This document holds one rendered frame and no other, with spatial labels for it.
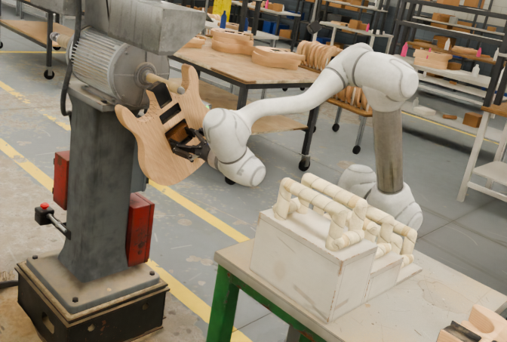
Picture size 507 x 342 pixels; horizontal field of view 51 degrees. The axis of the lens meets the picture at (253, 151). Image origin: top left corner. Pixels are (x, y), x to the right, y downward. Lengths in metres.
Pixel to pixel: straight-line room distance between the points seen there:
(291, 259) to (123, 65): 1.00
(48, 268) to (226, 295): 1.22
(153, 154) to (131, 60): 0.35
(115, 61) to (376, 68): 0.91
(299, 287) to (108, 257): 1.30
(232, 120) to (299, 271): 0.52
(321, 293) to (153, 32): 0.93
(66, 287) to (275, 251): 1.29
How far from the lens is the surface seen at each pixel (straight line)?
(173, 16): 1.69
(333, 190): 1.31
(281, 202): 1.32
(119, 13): 1.86
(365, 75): 1.82
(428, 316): 1.47
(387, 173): 2.03
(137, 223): 2.44
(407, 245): 1.61
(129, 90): 2.00
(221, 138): 1.57
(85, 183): 2.29
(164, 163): 1.96
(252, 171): 1.66
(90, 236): 2.36
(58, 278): 2.50
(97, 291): 2.43
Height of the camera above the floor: 1.68
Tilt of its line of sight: 19 degrees down
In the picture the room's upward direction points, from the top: 10 degrees clockwise
